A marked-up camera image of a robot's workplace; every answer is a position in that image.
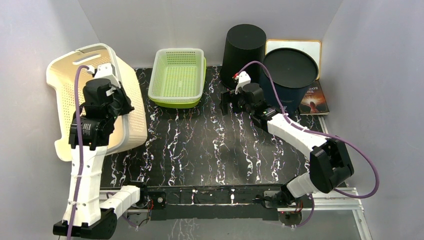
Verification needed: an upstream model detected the cream perforated laundry basket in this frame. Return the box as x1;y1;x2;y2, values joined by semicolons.
46;43;148;162

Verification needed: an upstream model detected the black ribbed bucket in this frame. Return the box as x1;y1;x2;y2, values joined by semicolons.
219;23;267;90

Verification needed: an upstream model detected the large dark blue bucket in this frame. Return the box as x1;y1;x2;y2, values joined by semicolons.
263;48;319;115

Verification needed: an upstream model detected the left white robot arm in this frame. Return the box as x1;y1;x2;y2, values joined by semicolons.
52;78;150;240

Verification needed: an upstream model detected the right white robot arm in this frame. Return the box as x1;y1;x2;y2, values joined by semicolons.
220;83;355;207

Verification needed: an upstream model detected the green and white strainer basket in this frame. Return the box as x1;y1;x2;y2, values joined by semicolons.
148;48;207;109

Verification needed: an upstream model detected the book Three Days to See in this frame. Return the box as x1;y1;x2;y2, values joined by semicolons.
298;79;330;115

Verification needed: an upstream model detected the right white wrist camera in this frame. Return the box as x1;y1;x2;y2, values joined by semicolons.
234;71;251;95

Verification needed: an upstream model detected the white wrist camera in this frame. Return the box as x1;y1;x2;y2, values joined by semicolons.
87;62;122;88
234;71;251;95

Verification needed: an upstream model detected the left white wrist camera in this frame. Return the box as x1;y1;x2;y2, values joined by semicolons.
87;62;122;88

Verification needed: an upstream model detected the small whiteboard yellow frame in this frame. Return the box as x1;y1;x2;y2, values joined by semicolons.
265;39;322;80

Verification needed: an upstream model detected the aluminium base frame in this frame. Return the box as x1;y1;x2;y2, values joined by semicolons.
59;115;373;240

